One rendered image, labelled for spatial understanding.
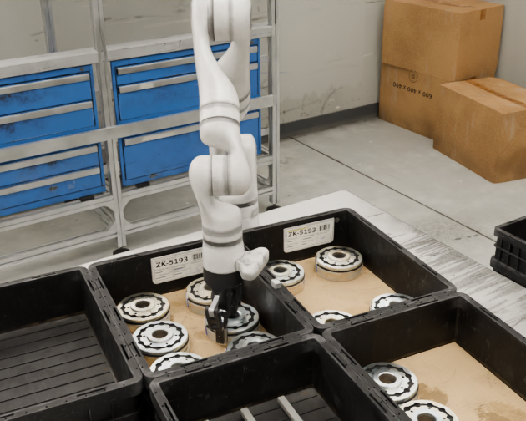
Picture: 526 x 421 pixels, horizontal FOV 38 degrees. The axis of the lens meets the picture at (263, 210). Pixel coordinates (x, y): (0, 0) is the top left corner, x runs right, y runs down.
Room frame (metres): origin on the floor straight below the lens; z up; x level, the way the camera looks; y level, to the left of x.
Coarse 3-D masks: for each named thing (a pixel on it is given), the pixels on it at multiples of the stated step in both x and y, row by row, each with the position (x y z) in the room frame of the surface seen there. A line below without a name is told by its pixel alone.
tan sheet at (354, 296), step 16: (368, 272) 1.43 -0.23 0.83; (304, 288) 1.36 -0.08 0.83; (320, 288) 1.36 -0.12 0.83; (336, 288) 1.36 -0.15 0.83; (352, 288) 1.36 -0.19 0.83; (368, 288) 1.36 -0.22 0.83; (384, 288) 1.36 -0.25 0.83; (304, 304) 1.30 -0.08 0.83; (320, 304) 1.30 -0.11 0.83; (336, 304) 1.30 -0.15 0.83; (352, 304) 1.30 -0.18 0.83; (368, 304) 1.30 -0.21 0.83
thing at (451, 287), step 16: (272, 224) 1.47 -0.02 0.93; (288, 224) 1.47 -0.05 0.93; (368, 224) 1.46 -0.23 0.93; (384, 240) 1.39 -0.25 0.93; (416, 256) 1.32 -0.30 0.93; (432, 272) 1.26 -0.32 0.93; (448, 288) 1.19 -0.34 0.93; (400, 304) 1.14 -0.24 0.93; (336, 320) 1.10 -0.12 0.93; (352, 320) 1.10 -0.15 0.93
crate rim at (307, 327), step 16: (128, 256) 1.33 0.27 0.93; (144, 256) 1.34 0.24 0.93; (96, 272) 1.27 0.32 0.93; (272, 288) 1.20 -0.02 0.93; (112, 304) 1.16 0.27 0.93; (288, 304) 1.15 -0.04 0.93; (304, 320) 1.10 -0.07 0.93; (128, 336) 1.06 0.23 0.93; (288, 336) 1.05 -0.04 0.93; (240, 352) 1.01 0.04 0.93; (144, 368) 0.97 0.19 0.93; (176, 368) 0.97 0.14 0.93; (144, 384) 0.95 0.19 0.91
